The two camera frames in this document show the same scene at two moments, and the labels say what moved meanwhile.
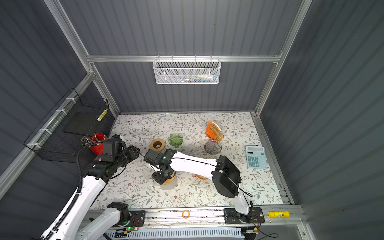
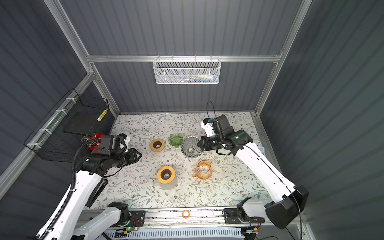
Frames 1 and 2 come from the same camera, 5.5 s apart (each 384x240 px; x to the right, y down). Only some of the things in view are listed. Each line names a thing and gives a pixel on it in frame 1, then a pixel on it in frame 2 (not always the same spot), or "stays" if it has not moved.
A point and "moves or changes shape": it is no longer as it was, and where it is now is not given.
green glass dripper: (175, 140) stays
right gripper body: (159, 176) -> (211, 142)
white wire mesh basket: (186, 71) stays
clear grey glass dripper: (212, 147) moves or changes shape
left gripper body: (128, 156) stays
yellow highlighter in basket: (102, 115) stays
